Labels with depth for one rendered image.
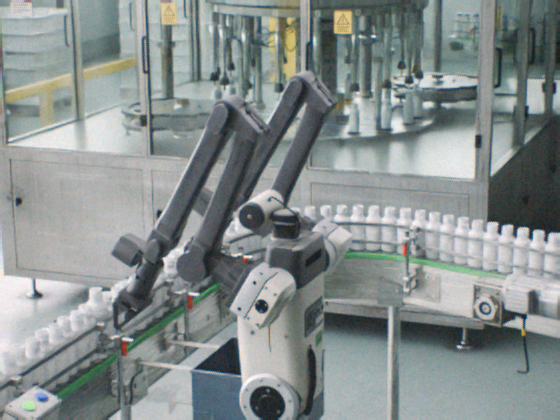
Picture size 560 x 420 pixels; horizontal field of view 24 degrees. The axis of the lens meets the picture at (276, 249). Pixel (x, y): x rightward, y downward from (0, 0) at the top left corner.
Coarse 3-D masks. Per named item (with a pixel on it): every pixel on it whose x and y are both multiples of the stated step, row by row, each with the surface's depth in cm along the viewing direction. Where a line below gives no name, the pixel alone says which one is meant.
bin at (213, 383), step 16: (224, 352) 410; (176, 368) 395; (192, 368) 391; (208, 368) 400; (224, 368) 412; (240, 368) 418; (192, 384) 390; (208, 384) 388; (224, 384) 386; (240, 384) 384; (192, 400) 391; (208, 400) 389; (224, 400) 387; (320, 400) 407; (192, 416) 393; (208, 416) 391; (224, 416) 389; (240, 416) 387; (320, 416) 408
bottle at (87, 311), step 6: (84, 306) 380; (90, 306) 378; (84, 312) 377; (90, 312) 378; (84, 318) 378; (90, 318) 378; (90, 324) 378; (90, 336) 379; (96, 336) 381; (90, 342) 379; (96, 342) 381; (90, 348) 380; (96, 354) 382; (90, 360) 381
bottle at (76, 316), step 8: (72, 312) 374; (80, 312) 375; (72, 320) 372; (80, 320) 372; (72, 328) 372; (80, 328) 372; (88, 336) 375; (80, 344) 373; (88, 344) 375; (80, 352) 374; (88, 352) 376; (88, 360) 376; (80, 368) 375
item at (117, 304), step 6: (114, 300) 322; (120, 300) 323; (114, 306) 323; (120, 306) 322; (126, 306) 322; (114, 312) 324; (126, 312) 323; (132, 312) 322; (138, 312) 323; (114, 318) 325; (132, 318) 322; (114, 324) 326; (120, 324) 325
